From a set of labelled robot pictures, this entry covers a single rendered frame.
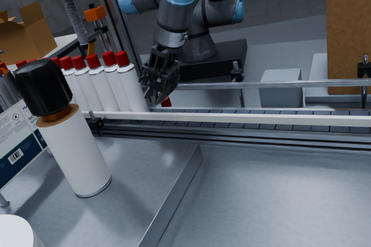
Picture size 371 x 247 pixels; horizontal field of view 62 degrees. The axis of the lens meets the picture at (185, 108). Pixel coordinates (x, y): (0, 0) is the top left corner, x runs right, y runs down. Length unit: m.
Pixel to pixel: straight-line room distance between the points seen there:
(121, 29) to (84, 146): 0.45
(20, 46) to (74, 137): 2.04
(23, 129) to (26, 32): 1.76
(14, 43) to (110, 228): 2.17
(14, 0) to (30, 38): 6.41
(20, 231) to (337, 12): 0.77
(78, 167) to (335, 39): 0.67
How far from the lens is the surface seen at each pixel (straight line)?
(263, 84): 0.78
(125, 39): 1.00
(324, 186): 0.68
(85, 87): 0.98
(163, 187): 0.66
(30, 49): 2.61
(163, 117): 0.85
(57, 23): 8.46
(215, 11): 1.16
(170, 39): 0.71
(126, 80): 0.86
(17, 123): 0.85
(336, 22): 0.85
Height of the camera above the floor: 1.31
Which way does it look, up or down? 28 degrees down
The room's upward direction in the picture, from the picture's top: 16 degrees counter-clockwise
